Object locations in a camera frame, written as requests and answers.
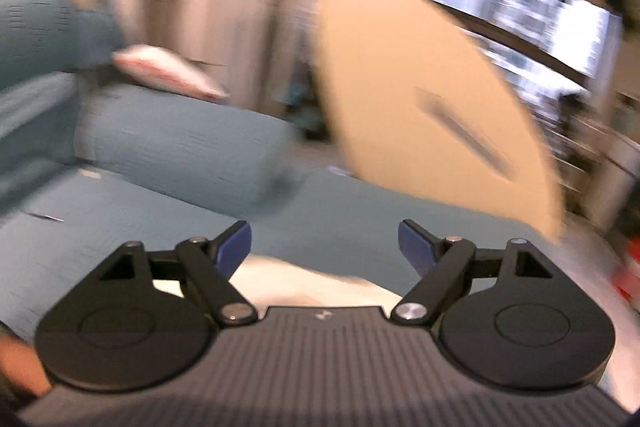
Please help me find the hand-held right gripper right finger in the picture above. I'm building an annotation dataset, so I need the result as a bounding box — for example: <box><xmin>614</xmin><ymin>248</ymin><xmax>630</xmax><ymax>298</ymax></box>
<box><xmin>391</xmin><ymin>219</ymin><xmax>554</xmax><ymax>324</ymax></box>

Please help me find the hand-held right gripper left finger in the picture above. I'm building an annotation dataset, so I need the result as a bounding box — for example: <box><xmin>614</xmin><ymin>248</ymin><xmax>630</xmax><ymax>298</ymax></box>
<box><xmin>98</xmin><ymin>220</ymin><xmax>259</xmax><ymax>326</ymax></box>

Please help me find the cream cardigan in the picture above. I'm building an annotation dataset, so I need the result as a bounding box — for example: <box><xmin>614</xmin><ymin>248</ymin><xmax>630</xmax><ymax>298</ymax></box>
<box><xmin>152</xmin><ymin>253</ymin><xmax>403</xmax><ymax>309</ymax></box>

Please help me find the beige chair with slot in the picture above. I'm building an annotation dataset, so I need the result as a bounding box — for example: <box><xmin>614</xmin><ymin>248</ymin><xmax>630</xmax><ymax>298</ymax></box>
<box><xmin>314</xmin><ymin>0</ymin><xmax>567</xmax><ymax>249</ymax></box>

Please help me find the pink and white pillow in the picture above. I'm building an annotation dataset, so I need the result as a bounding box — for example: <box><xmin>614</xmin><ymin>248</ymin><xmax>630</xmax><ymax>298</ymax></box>
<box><xmin>112</xmin><ymin>45</ymin><xmax>231</xmax><ymax>102</ymax></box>

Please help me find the red object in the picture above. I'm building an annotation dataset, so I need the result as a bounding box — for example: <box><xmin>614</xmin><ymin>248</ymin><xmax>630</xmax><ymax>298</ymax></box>
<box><xmin>616</xmin><ymin>254</ymin><xmax>640</xmax><ymax>310</ymax></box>

